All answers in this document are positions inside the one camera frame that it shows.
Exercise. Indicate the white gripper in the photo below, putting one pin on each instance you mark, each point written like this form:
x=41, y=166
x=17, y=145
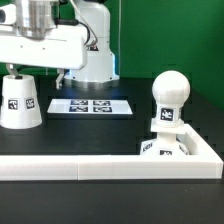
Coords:
x=62, y=47

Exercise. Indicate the white lamp shade cone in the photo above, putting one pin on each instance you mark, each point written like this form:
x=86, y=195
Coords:
x=20, y=108

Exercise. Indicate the white lamp bulb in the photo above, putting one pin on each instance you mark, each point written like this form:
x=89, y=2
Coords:
x=170, y=90

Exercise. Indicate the white lamp base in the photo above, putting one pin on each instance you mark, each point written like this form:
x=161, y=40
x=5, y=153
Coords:
x=165, y=143

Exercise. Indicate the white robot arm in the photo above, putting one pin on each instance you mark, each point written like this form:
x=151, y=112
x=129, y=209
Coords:
x=35, y=18

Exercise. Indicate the white marker tag plate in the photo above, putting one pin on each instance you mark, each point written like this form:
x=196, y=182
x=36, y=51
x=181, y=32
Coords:
x=87, y=106

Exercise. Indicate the white L-shaped wall fence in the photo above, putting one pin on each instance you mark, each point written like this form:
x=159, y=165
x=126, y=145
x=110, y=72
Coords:
x=201, y=163

